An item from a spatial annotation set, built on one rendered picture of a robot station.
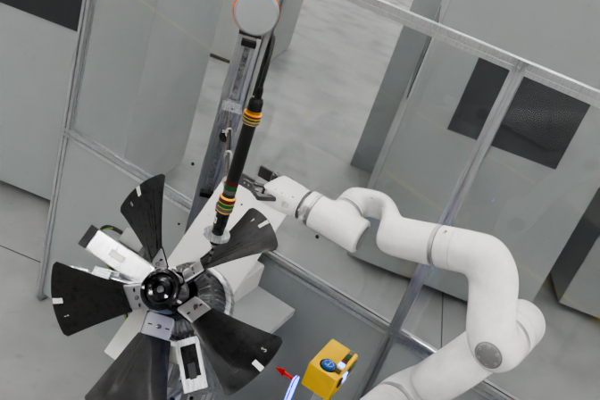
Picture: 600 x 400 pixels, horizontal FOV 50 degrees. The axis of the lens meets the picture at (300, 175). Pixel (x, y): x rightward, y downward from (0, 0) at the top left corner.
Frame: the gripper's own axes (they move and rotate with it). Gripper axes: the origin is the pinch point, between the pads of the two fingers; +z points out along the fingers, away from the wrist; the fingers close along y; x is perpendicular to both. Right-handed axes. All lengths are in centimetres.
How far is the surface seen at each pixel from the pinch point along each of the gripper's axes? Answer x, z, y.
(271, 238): -23.0, -3.8, 15.2
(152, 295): -44.9, 15.6, -6.8
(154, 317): -52, 13, -6
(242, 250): -28.3, 1.6, 10.4
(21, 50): -71, 225, 122
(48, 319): -165, 117, 64
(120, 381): -65, 10, -20
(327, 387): -62, -34, 21
